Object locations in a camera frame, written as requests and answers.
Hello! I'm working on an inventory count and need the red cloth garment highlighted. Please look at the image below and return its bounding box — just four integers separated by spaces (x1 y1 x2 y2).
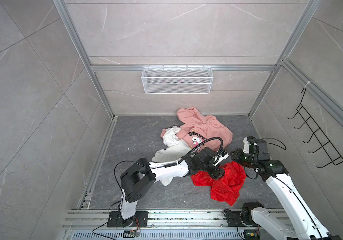
191 162 246 206

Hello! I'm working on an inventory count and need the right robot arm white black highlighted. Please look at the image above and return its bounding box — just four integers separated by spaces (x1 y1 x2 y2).
230 136 340 240

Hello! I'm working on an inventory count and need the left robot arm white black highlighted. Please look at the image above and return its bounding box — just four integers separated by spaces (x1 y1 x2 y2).
119 148 228 221

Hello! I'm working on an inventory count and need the white cloth garment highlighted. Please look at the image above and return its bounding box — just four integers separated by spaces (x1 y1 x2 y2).
150 126 191 186

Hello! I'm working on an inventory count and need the pink hoodie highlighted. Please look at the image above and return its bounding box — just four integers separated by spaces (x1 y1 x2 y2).
161 108 233 151

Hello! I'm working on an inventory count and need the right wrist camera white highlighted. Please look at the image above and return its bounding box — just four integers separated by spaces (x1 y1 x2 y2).
243 136 256 154

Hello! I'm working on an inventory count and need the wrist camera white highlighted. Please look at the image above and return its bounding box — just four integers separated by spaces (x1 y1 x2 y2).
243 136 256 154
213 149 228 167

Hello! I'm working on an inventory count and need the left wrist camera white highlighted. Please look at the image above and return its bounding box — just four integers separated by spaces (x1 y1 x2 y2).
213 149 228 167

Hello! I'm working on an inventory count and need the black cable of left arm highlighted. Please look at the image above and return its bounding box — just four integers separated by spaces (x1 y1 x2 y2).
92 136 223 240

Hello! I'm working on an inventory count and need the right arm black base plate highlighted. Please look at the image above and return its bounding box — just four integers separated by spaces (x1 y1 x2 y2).
222 209 243 227

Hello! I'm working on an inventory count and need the black wire hook rack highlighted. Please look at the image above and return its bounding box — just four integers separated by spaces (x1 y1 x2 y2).
287 88 343 169

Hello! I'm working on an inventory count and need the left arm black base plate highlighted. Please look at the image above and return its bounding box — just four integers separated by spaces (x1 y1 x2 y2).
107 211 149 228

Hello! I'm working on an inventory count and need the white wire mesh basket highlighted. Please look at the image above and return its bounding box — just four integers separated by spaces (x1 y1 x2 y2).
141 67 214 95

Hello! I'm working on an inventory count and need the aluminium mounting rail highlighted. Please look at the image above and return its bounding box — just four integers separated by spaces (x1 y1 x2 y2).
60 209 295 231

